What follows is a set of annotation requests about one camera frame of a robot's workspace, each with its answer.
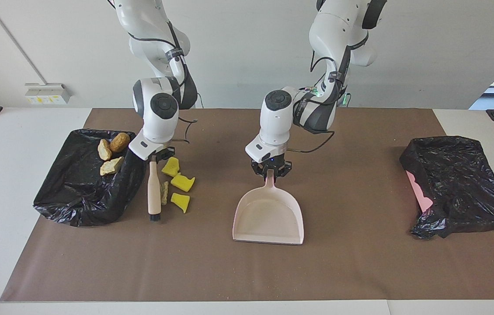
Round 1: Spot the yellow sponge piece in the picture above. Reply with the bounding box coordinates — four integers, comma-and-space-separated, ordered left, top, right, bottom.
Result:
170, 192, 191, 214
161, 157, 181, 178
170, 173, 196, 193

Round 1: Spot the beige brush with black bristles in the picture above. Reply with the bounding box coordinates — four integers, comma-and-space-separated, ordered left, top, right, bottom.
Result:
147, 160, 162, 221

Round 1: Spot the brown oval bread roll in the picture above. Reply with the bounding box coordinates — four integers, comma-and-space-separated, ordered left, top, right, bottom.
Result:
110, 132, 131, 153

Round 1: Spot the pale crusty bread chunk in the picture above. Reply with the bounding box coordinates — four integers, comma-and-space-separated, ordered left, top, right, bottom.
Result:
100, 157, 124, 176

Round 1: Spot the pale pink plastic dustpan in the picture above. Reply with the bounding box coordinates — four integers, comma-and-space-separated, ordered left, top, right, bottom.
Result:
232, 170, 304, 245

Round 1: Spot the black bag lined bin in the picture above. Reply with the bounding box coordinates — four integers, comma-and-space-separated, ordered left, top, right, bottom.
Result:
33, 128, 148, 227

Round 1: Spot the brown paper table mat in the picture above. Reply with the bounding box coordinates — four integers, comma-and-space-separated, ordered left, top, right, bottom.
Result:
0, 108, 494, 302

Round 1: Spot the pink box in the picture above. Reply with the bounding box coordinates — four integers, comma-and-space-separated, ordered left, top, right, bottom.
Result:
406, 171, 434, 214

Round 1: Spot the black bag over pink box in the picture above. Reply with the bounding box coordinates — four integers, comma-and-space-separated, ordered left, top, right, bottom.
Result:
399, 136, 494, 240

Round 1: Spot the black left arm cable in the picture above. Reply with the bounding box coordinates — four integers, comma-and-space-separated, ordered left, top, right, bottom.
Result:
289, 39, 352, 154

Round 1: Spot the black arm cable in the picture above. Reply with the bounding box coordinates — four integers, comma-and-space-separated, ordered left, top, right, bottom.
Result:
289, 39, 352, 154
109, 0, 199, 144

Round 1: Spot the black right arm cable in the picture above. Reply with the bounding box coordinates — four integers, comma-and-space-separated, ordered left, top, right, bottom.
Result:
109, 0, 199, 144

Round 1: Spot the white wall socket box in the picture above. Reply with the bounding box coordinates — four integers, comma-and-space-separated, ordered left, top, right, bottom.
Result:
25, 83, 72, 105

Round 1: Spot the grey wall conduit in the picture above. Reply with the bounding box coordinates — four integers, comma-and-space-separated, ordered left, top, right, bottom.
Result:
0, 0, 49, 86

